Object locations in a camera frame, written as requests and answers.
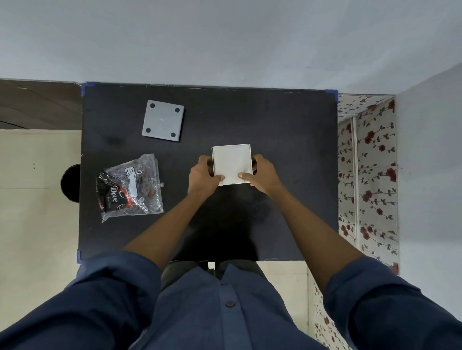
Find person's right hand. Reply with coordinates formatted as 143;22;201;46
238;154;286;198

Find person's left hand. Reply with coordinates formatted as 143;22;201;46
188;155;225;197

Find white square box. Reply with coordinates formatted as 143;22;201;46
212;144;253;187

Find person's left forearm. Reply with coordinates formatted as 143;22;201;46
123;187;210;270

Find person's right forearm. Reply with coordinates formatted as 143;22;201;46
269;186;365;294

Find black table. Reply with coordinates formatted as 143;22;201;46
77;82;340;263

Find grey square plate with dots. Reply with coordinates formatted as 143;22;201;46
141;100;185;142

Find clear plastic bag with black item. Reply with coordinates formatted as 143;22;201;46
96;154;164;223

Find dark trousers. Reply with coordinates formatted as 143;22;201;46
160;260;266;289

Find floral patterned cabinet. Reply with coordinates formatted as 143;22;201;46
312;94;400;350

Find dark blue button shirt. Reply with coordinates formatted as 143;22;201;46
0;250;462;350

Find black round stool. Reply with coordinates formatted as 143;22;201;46
60;164;81;204

